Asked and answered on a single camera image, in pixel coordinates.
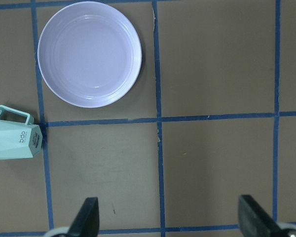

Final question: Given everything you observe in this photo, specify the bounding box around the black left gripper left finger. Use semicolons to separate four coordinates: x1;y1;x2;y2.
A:
68;197;99;237

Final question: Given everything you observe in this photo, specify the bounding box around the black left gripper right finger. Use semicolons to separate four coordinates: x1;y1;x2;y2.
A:
238;195;286;237

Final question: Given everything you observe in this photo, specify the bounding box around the mint green faceted cup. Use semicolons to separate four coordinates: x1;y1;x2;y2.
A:
0;105;42;160

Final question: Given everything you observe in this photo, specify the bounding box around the lavender round plate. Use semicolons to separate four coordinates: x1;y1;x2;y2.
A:
37;1;142;108

